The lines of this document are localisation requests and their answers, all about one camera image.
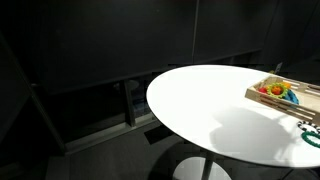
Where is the dark green ring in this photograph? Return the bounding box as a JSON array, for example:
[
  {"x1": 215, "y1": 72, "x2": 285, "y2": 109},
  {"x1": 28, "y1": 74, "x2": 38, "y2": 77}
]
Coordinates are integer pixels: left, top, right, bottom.
[{"x1": 301, "y1": 130, "x2": 320, "y2": 149}]

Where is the wooden slatted tray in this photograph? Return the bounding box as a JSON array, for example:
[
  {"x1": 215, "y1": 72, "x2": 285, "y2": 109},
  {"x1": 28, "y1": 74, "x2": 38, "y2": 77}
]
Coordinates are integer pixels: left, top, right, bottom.
[{"x1": 244, "y1": 75, "x2": 320, "y2": 126}]

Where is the white table pedestal base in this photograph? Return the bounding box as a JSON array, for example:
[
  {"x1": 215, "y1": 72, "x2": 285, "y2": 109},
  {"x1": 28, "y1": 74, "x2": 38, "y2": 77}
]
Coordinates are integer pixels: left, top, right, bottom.
[{"x1": 172, "y1": 151, "x2": 232, "y2": 180}]

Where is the light green gear ring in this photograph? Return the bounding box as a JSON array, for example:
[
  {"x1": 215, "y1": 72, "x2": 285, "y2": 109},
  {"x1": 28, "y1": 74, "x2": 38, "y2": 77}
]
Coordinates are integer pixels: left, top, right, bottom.
[{"x1": 266, "y1": 82, "x2": 289, "y2": 100}]

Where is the dark metal post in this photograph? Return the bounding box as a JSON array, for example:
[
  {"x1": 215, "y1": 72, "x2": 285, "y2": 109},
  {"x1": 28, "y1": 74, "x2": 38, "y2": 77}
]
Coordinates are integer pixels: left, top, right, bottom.
[{"x1": 123, "y1": 79, "x2": 137, "y2": 128}]

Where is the blue dotted ring toy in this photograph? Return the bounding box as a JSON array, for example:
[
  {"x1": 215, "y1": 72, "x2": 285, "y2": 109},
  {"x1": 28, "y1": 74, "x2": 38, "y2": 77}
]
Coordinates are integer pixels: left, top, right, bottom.
[{"x1": 284, "y1": 89, "x2": 300, "y2": 106}]

